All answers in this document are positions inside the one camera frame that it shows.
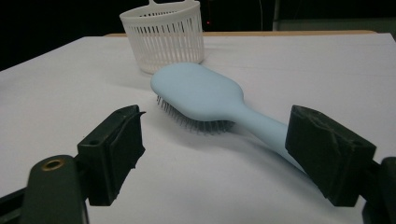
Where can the white slotted plastic basket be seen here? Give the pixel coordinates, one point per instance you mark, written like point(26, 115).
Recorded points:
point(162, 46)

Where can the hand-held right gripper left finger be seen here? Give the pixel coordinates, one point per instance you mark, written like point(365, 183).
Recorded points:
point(106, 155)

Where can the white table sheet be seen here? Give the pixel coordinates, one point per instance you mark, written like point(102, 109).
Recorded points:
point(62, 93)

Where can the light blue hairbrush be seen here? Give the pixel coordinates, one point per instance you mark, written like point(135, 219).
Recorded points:
point(199, 90)

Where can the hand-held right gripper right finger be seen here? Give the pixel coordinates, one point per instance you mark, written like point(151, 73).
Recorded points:
point(327, 155)

